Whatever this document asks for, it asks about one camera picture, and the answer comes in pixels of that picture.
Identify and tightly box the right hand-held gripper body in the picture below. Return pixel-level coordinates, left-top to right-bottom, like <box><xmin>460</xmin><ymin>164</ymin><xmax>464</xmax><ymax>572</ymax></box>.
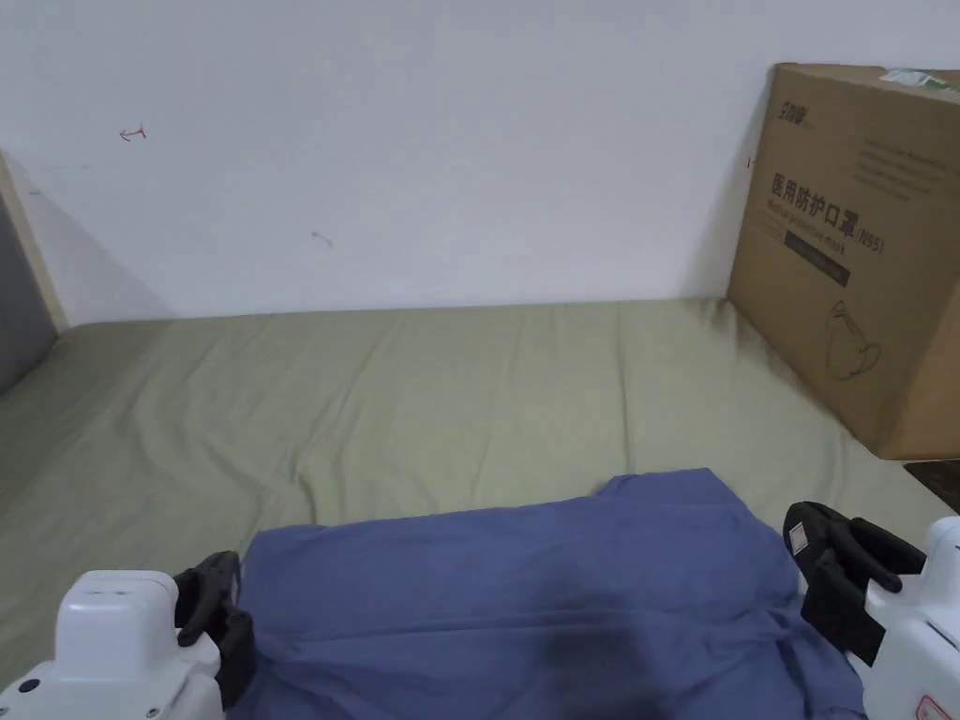
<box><xmin>801</xmin><ymin>514</ymin><xmax>960</xmax><ymax>720</ymax></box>

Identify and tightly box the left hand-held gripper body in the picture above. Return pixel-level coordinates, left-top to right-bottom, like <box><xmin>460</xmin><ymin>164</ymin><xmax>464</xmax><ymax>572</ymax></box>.
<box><xmin>0</xmin><ymin>569</ymin><xmax>258</xmax><ymax>720</ymax></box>

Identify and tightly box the dark blue shirt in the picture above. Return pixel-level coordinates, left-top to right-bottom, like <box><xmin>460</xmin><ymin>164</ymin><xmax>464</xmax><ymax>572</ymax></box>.
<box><xmin>238</xmin><ymin>468</ymin><xmax>873</xmax><ymax>720</ymax></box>

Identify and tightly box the bed with pale green sheet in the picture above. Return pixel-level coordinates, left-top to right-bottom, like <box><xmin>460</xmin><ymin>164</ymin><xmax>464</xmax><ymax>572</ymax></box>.
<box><xmin>0</xmin><ymin>298</ymin><xmax>960</xmax><ymax>720</ymax></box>

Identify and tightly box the brown cardboard carton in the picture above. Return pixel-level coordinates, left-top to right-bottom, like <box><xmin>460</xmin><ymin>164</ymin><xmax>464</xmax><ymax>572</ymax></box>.
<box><xmin>726</xmin><ymin>62</ymin><xmax>960</xmax><ymax>461</ymax></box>

